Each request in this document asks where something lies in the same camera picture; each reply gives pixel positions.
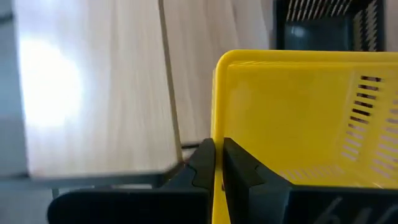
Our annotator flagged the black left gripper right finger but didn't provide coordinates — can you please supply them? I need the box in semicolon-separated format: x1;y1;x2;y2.
223;138;398;224

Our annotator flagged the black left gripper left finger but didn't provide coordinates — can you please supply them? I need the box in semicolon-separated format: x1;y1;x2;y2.
48;138;216;224

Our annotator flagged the yellow plastic basket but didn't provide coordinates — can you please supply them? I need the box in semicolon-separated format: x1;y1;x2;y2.
210;49;398;224

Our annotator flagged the black plastic basket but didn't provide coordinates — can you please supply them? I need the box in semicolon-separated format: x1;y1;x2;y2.
273;0;386;52

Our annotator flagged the wooden shelf with black legs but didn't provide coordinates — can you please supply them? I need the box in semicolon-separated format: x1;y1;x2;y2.
12;0;185;200

